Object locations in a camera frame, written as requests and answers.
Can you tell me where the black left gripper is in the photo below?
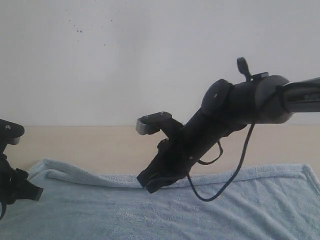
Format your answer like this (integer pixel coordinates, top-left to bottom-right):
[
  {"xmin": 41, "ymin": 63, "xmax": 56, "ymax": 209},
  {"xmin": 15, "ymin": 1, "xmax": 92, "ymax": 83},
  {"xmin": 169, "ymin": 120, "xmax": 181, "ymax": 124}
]
[{"xmin": 0, "ymin": 143, "xmax": 44, "ymax": 204}]

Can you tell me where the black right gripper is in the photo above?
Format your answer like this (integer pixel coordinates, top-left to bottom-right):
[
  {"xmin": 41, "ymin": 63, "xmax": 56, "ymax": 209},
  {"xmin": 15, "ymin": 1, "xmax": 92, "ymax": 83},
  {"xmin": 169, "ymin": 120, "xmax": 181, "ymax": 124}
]
[{"xmin": 136, "ymin": 119, "xmax": 200, "ymax": 194}]

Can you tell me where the light blue fluffy towel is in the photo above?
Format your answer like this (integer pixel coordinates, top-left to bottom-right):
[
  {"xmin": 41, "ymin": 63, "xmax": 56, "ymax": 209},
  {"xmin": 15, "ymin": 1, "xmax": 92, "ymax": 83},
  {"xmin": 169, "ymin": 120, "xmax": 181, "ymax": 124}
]
[{"xmin": 0, "ymin": 159, "xmax": 320, "ymax": 240}]

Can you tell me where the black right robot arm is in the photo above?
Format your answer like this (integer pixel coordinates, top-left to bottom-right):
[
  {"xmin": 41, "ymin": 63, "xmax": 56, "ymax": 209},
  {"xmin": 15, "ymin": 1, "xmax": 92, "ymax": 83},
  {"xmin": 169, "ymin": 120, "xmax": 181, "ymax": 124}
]
[{"xmin": 135, "ymin": 57, "xmax": 320, "ymax": 193}]

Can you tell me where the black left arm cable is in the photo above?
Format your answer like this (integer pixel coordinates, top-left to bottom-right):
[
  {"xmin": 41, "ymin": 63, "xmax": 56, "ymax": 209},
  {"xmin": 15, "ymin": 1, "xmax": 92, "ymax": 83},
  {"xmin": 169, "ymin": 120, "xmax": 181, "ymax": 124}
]
[{"xmin": 0, "ymin": 197, "xmax": 8, "ymax": 221}]

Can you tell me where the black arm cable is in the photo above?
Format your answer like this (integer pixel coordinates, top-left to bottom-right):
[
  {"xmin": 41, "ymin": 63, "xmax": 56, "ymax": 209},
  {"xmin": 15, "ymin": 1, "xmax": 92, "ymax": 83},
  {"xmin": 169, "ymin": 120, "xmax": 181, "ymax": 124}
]
[
  {"xmin": 0, "ymin": 197, "xmax": 8, "ymax": 221},
  {"xmin": 186, "ymin": 83, "xmax": 293, "ymax": 202}
]

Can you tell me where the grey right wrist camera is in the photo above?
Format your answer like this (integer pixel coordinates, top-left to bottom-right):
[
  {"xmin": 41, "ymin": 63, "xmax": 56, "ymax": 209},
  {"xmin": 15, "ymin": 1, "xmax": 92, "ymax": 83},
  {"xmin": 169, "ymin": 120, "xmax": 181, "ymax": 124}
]
[{"xmin": 135, "ymin": 111, "xmax": 172, "ymax": 136}]

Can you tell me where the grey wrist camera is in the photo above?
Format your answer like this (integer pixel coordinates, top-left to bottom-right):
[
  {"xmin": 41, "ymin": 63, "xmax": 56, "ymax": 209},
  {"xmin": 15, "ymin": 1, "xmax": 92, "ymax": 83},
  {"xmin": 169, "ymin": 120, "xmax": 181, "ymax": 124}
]
[
  {"xmin": 0, "ymin": 119, "xmax": 25, "ymax": 145},
  {"xmin": 135, "ymin": 111, "xmax": 172, "ymax": 136}
]

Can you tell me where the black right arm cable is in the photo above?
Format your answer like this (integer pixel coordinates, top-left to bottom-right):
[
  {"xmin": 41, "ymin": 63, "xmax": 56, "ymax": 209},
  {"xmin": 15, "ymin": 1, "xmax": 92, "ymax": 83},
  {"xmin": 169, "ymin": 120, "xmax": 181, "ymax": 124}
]
[{"xmin": 186, "ymin": 83, "xmax": 293, "ymax": 202}]

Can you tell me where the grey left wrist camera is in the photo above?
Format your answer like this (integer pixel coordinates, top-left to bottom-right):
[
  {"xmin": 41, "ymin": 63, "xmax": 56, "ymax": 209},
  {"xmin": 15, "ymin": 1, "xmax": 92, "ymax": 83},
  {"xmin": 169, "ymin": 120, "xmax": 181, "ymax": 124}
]
[{"xmin": 0, "ymin": 119, "xmax": 25, "ymax": 145}]

